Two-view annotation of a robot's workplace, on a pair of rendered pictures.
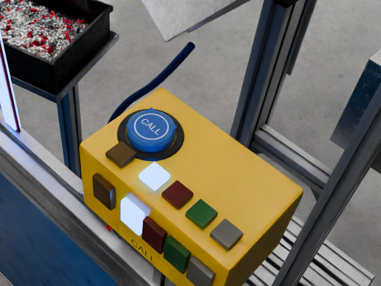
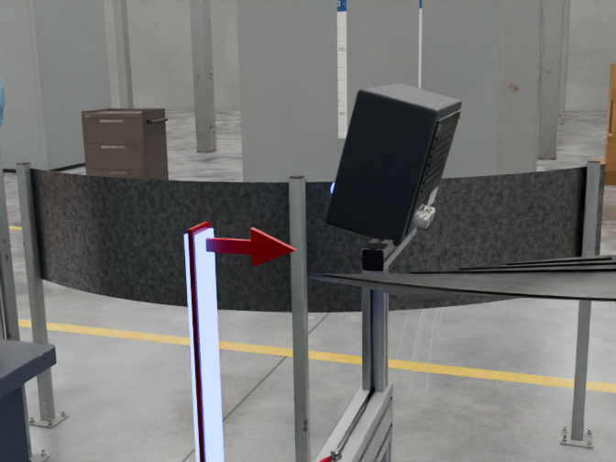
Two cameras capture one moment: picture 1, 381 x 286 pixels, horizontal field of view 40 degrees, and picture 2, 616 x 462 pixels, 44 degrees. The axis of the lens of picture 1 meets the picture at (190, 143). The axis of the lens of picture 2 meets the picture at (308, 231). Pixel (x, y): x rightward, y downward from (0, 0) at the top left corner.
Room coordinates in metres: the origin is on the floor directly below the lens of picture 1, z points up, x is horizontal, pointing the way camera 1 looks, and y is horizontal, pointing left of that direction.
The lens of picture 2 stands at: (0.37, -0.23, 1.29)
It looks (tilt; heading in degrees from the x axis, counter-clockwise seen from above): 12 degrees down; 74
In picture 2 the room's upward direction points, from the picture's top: 1 degrees counter-clockwise
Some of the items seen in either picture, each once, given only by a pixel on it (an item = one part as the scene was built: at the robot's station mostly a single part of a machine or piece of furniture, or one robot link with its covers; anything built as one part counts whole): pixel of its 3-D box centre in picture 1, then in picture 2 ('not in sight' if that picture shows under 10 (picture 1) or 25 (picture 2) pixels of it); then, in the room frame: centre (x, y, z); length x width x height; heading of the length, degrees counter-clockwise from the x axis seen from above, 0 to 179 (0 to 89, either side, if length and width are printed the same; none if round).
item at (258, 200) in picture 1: (184, 200); not in sight; (0.25, 0.00, 1.02); 0.16 x 0.10 x 0.11; 56
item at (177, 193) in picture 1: (177, 194); not in sight; (0.22, 0.00, 1.08); 0.02 x 0.02 x 0.01; 56
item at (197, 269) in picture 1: (200, 275); not in sight; (0.18, -0.02, 1.04); 0.02 x 0.01 x 0.03; 56
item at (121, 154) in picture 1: (121, 154); not in sight; (0.25, 0.05, 1.08); 0.02 x 0.02 x 0.01; 56
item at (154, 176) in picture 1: (154, 176); not in sight; (0.23, 0.02, 1.08); 0.02 x 0.02 x 0.01; 56
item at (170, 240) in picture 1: (176, 255); not in sight; (0.19, 0.00, 1.04); 0.02 x 0.01 x 0.03; 56
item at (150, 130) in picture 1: (151, 131); not in sight; (0.28, 0.03, 1.08); 0.04 x 0.04 x 0.02
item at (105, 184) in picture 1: (104, 192); not in sight; (0.23, 0.06, 1.04); 0.02 x 0.01 x 0.03; 56
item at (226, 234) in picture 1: (226, 234); not in sight; (0.19, -0.04, 1.08); 0.02 x 0.02 x 0.01; 56
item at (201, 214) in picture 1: (201, 214); not in sight; (0.21, -0.02, 1.08); 0.02 x 0.02 x 0.01; 56
